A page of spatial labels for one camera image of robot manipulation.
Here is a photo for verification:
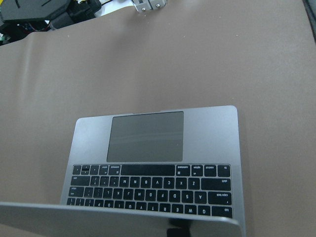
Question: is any silver aluminium profile mount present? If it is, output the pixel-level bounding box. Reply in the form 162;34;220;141
132;0;168;12

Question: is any grey laptop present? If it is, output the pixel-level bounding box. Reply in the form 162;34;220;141
0;105;246;237

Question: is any brown table mat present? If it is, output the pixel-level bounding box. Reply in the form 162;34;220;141
0;0;316;237

